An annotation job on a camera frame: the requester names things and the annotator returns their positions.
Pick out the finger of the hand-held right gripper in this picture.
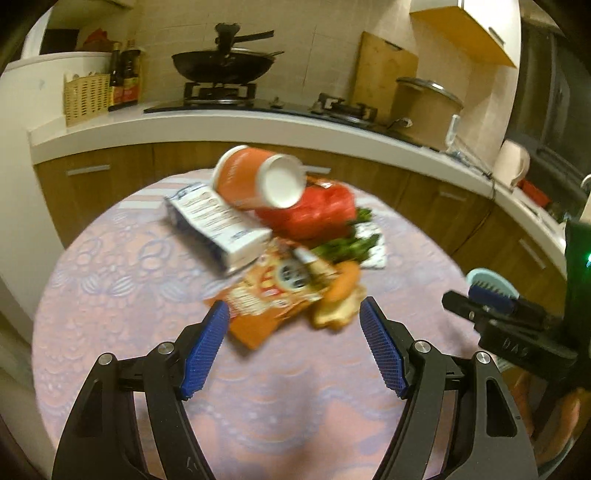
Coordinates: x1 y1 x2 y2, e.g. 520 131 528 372
442 291 497 331
467 280 562 326

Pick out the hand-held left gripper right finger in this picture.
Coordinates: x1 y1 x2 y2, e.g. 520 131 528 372
359 296 541 480

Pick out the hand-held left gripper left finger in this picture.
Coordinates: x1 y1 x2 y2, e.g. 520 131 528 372
52 300 232 480

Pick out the light blue plastic wastebasket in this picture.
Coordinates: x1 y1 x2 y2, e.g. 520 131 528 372
465 268 522 305

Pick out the orange snack bag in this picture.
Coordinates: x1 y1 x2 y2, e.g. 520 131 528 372
203 237 338 349

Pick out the white and blue carton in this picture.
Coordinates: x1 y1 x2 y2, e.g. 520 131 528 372
164 182 273 277

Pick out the red plastic packet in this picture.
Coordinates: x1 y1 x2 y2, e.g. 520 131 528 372
254 178 358 241

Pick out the orange paper cup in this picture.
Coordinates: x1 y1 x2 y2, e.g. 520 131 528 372
211 144 308 210

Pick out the person's right hand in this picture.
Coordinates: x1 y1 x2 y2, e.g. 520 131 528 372
512 369 585 468

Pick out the piece of bread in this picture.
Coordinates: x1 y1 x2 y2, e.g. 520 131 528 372
310 286 368 330

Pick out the orange sausage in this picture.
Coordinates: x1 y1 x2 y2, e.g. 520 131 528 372
325 261 361 303

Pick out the green leafy vegetable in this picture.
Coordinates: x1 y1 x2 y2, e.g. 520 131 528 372
310 208 382 264

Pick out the red tray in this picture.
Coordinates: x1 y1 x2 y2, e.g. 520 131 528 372
519 179 552 206

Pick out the pink lace tablecloth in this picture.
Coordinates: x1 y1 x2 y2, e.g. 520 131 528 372
31 168 490 480

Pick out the white electric kettle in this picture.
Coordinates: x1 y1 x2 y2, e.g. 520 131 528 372
495 139 531 190

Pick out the white plug-in timer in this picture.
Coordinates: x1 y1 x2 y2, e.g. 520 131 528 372
445 114 461 151

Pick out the wooden kitchen counter cabinet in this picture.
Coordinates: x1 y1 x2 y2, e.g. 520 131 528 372
28 104 568 287

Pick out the beige rice cooker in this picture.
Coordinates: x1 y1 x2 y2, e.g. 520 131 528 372
390 77 465 146

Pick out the dark window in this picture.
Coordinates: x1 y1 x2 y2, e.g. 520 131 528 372
503 23 587 185

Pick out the wooden cutting board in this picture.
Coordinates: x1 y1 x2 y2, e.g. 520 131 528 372
353 31 419 116

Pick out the black gas stove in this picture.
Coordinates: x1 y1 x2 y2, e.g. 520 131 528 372
143 82 384 127

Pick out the woven wicker basket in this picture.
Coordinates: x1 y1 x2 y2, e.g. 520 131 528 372
64 73 112 127

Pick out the black wok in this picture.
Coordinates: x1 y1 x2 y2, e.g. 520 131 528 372
172 46 284 85

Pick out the dark sauce bottle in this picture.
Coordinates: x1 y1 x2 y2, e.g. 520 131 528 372
108 42 124 109
122 41 141 106

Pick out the red bag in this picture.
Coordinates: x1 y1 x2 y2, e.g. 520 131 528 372
83 28 116 52

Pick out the black power cable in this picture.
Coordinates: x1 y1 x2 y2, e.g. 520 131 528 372
457 152 498 259

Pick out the yellow wall cabinet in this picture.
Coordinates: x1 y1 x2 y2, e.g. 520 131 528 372
410 0 522 69

